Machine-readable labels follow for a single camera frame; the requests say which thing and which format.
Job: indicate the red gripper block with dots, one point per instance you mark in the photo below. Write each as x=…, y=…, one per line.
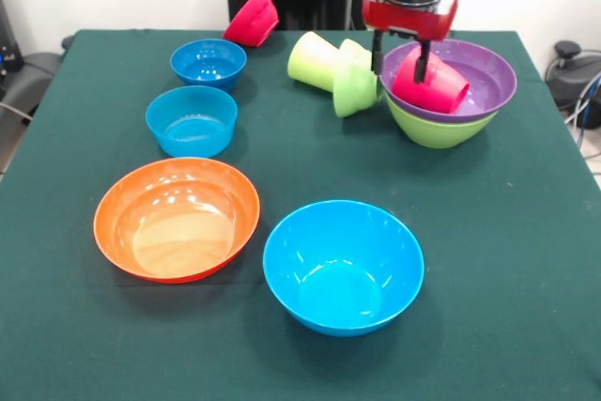
x=408, y=18

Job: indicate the red plastic cup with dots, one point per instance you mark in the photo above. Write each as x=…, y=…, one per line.
x=436, y=88

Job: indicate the small ribbed green bowl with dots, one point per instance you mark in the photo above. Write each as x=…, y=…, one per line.
x=357, y=86

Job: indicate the green plastic cup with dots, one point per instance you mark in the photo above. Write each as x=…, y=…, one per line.
x=312, y=63

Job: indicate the purple plastic bowl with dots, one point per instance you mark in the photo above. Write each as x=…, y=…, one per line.
x=488, y=77

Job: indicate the pink plastic bowl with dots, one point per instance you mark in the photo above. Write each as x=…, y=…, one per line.
x=251, y=20

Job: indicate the large green bowl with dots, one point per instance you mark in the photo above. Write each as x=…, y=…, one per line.
x=441, y=133

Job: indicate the dark blue bowl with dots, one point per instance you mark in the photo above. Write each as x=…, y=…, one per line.
x=209, y=65

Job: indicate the ribbed light blue bowl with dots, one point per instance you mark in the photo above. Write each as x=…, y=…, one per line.
x=188, y=133

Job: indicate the large light blue bowl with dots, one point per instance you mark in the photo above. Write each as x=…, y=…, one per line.
x=343, y=288

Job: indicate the orange plastic bowl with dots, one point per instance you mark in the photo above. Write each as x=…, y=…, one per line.
x=178, y=236

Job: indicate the dark green table cloth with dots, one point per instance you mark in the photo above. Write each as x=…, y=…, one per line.
x=469, y=349

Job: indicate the black box device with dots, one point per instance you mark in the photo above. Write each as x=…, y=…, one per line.
x=9, y=44

